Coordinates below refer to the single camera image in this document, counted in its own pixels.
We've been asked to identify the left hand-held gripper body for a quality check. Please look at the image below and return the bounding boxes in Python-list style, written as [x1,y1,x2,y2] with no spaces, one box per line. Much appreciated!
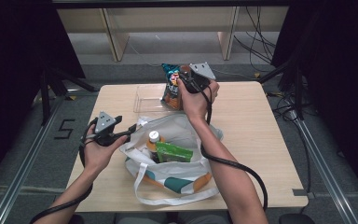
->
[89,111,126,147]

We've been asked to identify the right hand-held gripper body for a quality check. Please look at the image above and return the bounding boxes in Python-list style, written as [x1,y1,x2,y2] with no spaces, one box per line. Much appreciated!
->
[179,62,217,94]

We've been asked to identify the bottle with white cap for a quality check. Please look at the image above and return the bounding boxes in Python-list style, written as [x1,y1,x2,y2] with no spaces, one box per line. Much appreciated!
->
[145,130,166,163]

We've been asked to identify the blue chip bag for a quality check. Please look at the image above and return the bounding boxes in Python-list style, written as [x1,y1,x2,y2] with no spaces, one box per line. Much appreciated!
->
[161,63,185,111]

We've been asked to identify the clear plastic box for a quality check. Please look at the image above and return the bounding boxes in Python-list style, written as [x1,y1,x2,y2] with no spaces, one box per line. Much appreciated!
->
[133,84,169,114]

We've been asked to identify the green drink carton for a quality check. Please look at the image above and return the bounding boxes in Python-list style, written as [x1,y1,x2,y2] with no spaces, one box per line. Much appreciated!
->
[155,141,194,163]

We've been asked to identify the white spotted tote bag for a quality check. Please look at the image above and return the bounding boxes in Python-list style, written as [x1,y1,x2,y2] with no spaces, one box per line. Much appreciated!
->
[119,113,224,207]

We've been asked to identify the person's right hand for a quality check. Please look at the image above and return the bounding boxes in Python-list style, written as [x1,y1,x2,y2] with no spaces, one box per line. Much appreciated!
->
[176,78,221,122]

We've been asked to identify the person's left hand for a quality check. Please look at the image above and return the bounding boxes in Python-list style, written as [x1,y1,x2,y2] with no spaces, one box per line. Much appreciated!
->
[82,124,130,175]

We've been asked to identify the light wooden desk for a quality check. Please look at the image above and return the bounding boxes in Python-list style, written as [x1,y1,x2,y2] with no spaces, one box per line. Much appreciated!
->
[55,6,290,63]

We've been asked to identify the black metal stand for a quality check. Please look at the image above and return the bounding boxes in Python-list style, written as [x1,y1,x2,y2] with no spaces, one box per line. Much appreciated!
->
[257,57,306,121]
[39,64,100,126]

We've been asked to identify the black curtain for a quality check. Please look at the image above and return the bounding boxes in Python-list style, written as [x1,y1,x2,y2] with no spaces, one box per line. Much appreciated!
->
[271,0,358,204]
[0,0,87,194]

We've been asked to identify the person's grey trousers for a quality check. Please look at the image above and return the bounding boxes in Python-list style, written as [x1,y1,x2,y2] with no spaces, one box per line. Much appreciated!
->
[114,211,231,224]

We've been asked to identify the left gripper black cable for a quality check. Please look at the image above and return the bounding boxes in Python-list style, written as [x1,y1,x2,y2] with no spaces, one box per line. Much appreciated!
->
[27,117,98,224]

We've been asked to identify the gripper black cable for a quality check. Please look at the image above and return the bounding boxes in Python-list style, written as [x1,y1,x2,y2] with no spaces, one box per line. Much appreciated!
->
[186,76,269,213]
[27,117,98,224]

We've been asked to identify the black floor cable bundle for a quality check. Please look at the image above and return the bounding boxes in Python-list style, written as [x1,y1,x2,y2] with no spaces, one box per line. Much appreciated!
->
[232,6,278,73]

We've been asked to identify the tangled black cables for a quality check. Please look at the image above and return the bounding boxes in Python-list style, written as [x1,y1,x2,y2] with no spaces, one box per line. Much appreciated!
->
[267,90,312,194]

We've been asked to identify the aluminium floor rail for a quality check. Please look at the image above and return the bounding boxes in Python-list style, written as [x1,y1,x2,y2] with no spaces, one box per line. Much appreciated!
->
[0,89,76,224]
[292,115,358,224]

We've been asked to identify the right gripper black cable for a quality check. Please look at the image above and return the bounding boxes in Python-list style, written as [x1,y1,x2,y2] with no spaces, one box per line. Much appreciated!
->
[186,76,269,213]

